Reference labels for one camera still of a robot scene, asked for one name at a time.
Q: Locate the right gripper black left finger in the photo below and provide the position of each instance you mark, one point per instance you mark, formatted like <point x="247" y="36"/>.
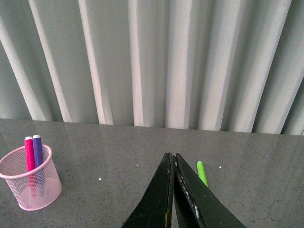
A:
<point x="155" y="208"/>

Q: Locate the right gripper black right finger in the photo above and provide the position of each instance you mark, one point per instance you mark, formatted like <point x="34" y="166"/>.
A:
<point x="196" y="206"/>

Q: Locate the purple highlighter pen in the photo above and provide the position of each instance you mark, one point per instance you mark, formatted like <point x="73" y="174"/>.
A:
<point x="38" y="156"/>

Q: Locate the pink highlighter pen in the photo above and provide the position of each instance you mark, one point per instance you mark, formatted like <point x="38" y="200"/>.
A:
<point x="28" y="142"/>

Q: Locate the pink mesh cup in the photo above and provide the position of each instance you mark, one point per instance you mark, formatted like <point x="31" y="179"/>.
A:
<point x="13" y="169"/>

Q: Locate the green highlighter pen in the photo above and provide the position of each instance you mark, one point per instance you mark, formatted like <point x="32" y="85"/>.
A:
<point x="201" y="172"/>

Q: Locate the grey pleated curtain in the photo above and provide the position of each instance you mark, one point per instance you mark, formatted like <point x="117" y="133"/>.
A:
<point x="229" y="65"/>

